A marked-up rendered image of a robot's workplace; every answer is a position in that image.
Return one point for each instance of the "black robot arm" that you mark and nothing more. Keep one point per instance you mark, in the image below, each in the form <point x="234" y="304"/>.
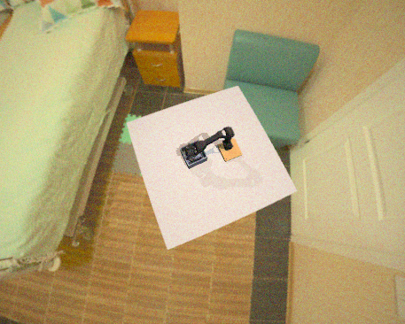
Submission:
<point x="201" y="145"/>

